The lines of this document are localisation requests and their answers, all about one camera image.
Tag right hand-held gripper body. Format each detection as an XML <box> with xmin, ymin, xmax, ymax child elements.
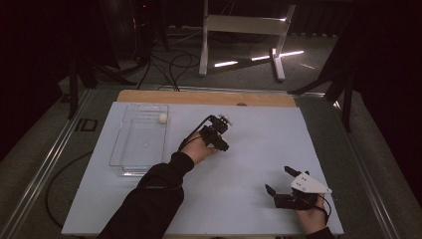
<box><xmin>274</xmin><ymin>171</ymin><xmax>333</xmax><ymax>211</ymax></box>

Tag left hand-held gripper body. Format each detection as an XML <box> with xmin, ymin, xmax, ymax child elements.
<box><xmin>198</xmin><ymin>114</ymin><xmax>231</xmax><ymax>152</ymax></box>

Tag clear plastic container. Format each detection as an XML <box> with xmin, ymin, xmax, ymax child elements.
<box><xmin>108</xmin><ymin>103</ymin><xmax>170</xmax><ymax>178</ymax></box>

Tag person's left hand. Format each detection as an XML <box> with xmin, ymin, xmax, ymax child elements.
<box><xmin>180</xmin><ymin>130</ymin><xmax>220</xmax><ymax>165</ymax></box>

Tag person's right hand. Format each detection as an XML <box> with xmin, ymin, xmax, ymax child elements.
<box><xmin>296</xmin><ymin>193</ymin><xmax>328</xmax><ymax>235</ymax></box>

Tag wooden board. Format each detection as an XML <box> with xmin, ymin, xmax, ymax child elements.
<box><xmin>116</xmin><ymin>89</ymin><xmax>298</xmax><ymax>109</ymax></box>

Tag black angled stand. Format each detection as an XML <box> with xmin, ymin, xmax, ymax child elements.
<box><xmin>288</xmin><ymin>13</ymin><xmax>355</xmax><ymax>133</ymax></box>

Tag black tripod stand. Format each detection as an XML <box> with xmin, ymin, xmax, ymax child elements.
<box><xmin>65</xmin><ymin>49</ymin><xmax>137</xmax><ymax>120</ymax></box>

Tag right hand-held gripper cable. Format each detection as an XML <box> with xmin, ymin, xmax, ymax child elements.
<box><xmin>316</xmin><ymin>193</ymin><xmax>332</xmax><ymax>224</ymax></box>

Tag black floor cables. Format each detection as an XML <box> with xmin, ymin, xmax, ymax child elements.
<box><xmin>136</xmin><ymin>49</ymin><xmax>201</xmax><ymax>93</ymax></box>

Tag aluminium floor rail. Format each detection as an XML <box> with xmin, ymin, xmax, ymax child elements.
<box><xmin>332</xmin><ymin>99</ymin><xmax>402</xmax><ymax>239</ymax></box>
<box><xmin>0</xmin><ymin>88</ymin><xmax>95</xmax><ymax>239</ymax></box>

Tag white metal stand frame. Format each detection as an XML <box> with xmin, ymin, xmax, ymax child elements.
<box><xmin>198</xmin><ymin>0</ymin><xmax>297</xmax><ymax>83</ymax></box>

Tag black rectangular bracket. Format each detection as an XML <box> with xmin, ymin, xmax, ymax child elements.
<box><xmin>74</xmin><ymin>118</ymin><xmax>99</xmax><ymax>132</ymax></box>

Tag long black cable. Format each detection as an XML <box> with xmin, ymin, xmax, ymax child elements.
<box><xmin>44</xmin><ymin>149</ymin><xmax>95</xmax><ymax>230</ymax></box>

